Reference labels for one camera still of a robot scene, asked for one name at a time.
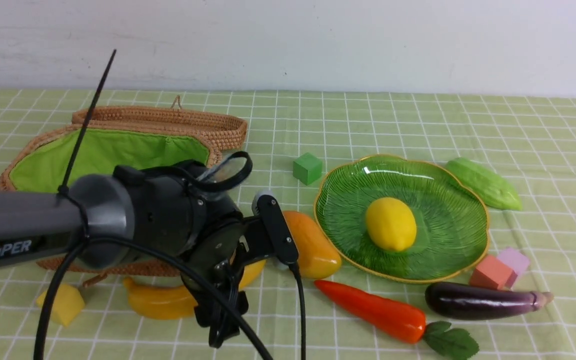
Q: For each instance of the green foam cube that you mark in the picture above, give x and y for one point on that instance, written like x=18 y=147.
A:
x=307 y=168

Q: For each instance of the purple toy eggplant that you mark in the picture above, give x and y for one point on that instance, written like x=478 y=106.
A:
x=469 y=303

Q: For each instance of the yellow toy banana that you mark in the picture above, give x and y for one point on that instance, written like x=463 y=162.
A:
x=157 y=302

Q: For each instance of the woven wicker basket green lining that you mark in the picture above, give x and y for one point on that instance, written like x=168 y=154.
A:
x=41 y=165

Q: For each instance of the red foam cube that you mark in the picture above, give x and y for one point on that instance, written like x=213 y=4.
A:
x=490 y=273

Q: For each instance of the green glass leaf plate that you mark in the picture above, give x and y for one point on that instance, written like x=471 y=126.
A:
x=453 y=223

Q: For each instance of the purple foam cube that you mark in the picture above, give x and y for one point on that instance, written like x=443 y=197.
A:
x=515 y=260

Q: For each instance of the green checkered tablecloth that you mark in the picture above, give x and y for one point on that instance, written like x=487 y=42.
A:
x=531 y=141

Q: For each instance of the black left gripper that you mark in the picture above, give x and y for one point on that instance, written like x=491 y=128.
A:
x=228 y=254

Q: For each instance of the orange toy carrot green leaves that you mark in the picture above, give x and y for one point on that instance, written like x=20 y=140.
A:
x=400 y=320

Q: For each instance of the orange toy mango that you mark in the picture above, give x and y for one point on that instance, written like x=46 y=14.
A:
x=318 y=259

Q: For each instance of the green toy bitter gourd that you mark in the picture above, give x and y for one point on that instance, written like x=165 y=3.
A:
x=494 y=190

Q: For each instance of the woven wicker basket lid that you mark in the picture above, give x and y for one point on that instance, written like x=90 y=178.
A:
x=225 y=132

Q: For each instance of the yellow toy lemon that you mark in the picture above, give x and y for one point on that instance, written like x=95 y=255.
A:
x=391 y=224

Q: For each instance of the yellow foam cube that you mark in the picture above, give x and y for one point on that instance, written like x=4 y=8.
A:
x=67 y=305

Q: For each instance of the black cable tie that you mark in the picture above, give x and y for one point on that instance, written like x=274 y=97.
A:
x=85 y=125

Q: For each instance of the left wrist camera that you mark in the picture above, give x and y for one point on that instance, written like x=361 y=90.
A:
x=267 y=208

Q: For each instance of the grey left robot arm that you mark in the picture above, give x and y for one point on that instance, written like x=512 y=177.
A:
x=182 y=211

